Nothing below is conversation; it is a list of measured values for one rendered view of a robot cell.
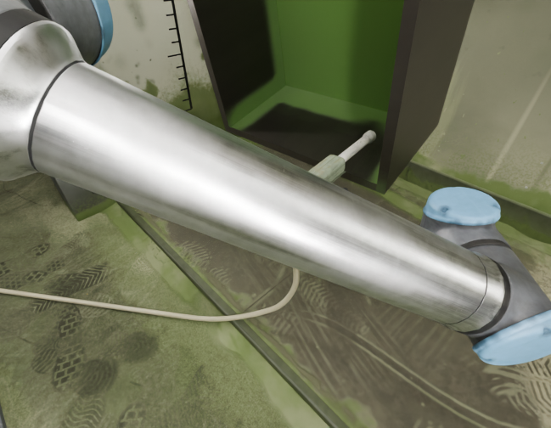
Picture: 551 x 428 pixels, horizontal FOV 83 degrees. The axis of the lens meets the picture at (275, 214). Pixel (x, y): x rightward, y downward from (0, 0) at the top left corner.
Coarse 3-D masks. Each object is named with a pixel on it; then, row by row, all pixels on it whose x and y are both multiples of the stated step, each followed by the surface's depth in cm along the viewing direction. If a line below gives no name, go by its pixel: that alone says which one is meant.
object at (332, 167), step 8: (368, 136) 85; (352, 144) 82; (360, 144) 82; (344, 152) 79; (352, 152) 80; (328, 160) 75; (336, 160) 74; (344, 160) 75; (312, 168) 73; (320, 168) 72; (328, 168) 72; (336, 168) 73; (344, 168) 76; (320, 176) 70; (328, 176) 71; (336, 176) 75
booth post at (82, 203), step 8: (56, 184) 136; (64, 184) 131; (72, 184) 133; (64, 192) 132; (72, 192) 134; (80, 192) 137; (88, 192) 139; (64, 200) 148; (72, 200) 136; (80, 200) 138; (88, 200) 141; (96, 200) 143; (104, 200) 146; (112, 200) 149; (72, 208) 138; (80, 208) 140; (88, 208) 143; (96, 208) 145; (104, 208) 148; (80, 216) 142; (88, 216) 144
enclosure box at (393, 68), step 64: (192, 0) 80; (256, 0) 98; (320, 0) 95; (384, 0) 84; (448, 0) 59; (256, 64) 109; (320, 64) 110; (384, 64) 95; (448, 64) 77; (256, 128) 109; (320, 128) 104; (384, 128) 99; (384, 192) 81
